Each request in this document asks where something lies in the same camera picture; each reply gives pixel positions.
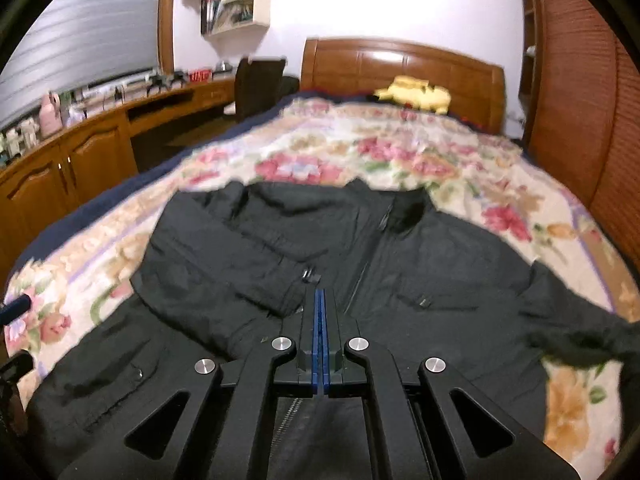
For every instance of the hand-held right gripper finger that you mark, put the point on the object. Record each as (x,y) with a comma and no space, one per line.
(325,335)
(316,335)

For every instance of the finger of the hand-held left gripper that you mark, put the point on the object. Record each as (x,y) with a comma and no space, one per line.
(17,306)

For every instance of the black jacket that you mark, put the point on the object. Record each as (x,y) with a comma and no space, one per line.
(250,240)

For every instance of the navy blue bed sheet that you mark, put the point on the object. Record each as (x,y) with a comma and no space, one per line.
(100,200)

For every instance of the wooden desk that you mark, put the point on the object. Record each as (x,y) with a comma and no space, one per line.
(95,145)

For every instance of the floral blanket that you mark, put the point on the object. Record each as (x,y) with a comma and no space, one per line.
(350,150)

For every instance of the pink bottle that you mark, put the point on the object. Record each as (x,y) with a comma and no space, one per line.
(50,112)

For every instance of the dark chair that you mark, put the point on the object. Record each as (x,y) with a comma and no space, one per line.
(255,85)

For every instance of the yellow plush toy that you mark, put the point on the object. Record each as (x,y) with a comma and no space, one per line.
(415,90)

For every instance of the black model figures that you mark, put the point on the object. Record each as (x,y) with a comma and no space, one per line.
(165,81)

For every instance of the wooden bed headboard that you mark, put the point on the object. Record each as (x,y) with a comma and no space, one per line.
(350,65)

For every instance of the red box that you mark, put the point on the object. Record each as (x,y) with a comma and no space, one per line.
(200,76)

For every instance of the grey window blind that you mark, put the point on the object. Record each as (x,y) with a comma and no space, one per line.
(90,25)

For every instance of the wooden louvered wardrobe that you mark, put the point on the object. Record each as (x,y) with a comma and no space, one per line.
(575,85)

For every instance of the wooden window frame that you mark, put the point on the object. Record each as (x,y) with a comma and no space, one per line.
(167,20)

